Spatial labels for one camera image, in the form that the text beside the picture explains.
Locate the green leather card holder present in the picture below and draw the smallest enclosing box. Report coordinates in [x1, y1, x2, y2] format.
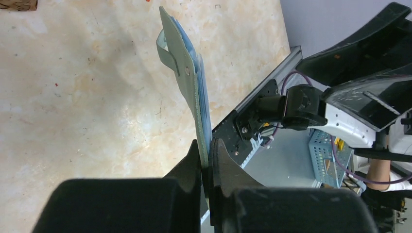
[156, 6, 212, 168]

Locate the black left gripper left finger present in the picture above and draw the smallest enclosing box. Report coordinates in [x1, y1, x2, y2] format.
[33, 140, 201, 233]

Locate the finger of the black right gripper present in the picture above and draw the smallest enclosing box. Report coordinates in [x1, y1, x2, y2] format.
[296, 2, 412, 86]
[322, 64, 412, 132]

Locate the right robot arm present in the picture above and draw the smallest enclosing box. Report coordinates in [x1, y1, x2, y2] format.
[234, 2, 412, 148]

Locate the brown woven divided basket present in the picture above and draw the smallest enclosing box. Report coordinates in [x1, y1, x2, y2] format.
[0, 0, 38, 11]

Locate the person forearm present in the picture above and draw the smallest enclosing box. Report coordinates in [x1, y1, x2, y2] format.
[367, 159, 391, 191]

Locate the blue perforated crate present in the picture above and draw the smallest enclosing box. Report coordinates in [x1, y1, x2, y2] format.
[308, 130, 353, 188]

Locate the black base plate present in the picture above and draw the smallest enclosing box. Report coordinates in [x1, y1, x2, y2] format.
[212, 79, 281, 168]

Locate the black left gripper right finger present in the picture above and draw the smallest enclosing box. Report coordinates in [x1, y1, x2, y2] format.
[208, 138, 378, 233]

